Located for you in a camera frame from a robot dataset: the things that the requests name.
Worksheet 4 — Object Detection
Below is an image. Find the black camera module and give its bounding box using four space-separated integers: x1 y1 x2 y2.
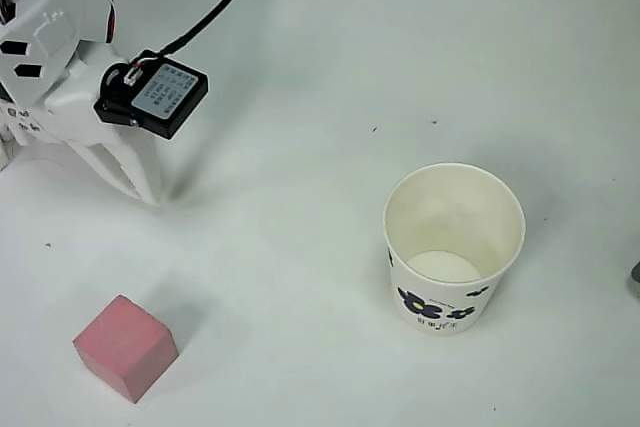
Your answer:
93 49 210 141

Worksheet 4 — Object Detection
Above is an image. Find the white flower-print paper cup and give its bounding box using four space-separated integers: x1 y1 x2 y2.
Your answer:
382 162 527 336

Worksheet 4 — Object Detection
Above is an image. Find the pink foam block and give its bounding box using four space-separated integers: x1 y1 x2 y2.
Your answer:
72 294 180 404

